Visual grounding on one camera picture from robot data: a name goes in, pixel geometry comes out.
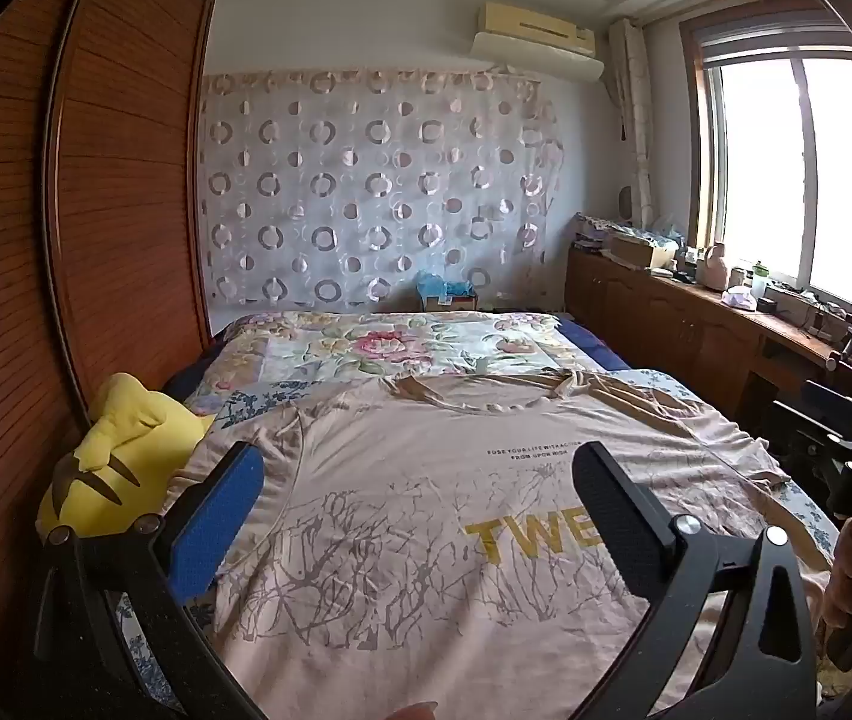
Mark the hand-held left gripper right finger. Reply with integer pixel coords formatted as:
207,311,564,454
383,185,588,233
571,441,821,720

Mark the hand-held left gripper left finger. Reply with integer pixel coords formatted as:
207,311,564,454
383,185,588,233
34,441,271,720

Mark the beige printed t-shirt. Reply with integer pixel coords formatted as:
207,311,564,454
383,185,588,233
171,369,839,720

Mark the yellow plush toy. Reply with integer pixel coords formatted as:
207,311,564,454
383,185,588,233
36,373,217,541

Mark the blue floral bedsheet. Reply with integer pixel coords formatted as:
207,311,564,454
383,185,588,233
115,367,847,720

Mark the dark blue blanket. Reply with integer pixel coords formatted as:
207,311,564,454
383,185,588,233
557,319,633,374

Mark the long wooden cabinet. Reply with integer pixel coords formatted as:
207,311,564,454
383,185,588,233
565,247,852,451

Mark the pink jug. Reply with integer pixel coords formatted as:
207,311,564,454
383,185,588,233
698,242,731,291

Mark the flat cardboard box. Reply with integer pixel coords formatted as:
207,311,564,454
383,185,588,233
610,234,678,271

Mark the floral quilt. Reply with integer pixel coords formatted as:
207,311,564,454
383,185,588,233
193,309,607,421

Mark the window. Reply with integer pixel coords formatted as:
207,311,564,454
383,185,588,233
681,15,852,331

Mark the pile of folded fabrics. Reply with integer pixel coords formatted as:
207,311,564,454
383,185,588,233
574,211,622,256

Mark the wooden slatted wardrobe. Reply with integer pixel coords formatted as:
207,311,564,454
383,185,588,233
0,0,217,691

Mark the patterned window curtain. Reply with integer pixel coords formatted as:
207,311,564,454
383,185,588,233
608,17,656,230

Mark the sheer circle-pattern curtain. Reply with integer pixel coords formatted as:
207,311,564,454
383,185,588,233
201,64,569,312

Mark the wall air conditioner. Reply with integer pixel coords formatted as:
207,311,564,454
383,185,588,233
469,1,605,82

